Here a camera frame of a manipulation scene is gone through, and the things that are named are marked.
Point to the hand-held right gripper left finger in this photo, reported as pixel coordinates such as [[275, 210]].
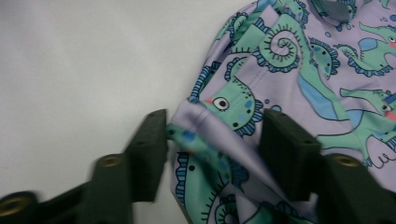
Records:
[[146, 161]]

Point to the purple green patterned cloth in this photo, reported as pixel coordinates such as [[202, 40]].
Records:
[[280, 77]]

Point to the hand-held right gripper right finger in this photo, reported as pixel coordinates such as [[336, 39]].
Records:
[[292, 155]]

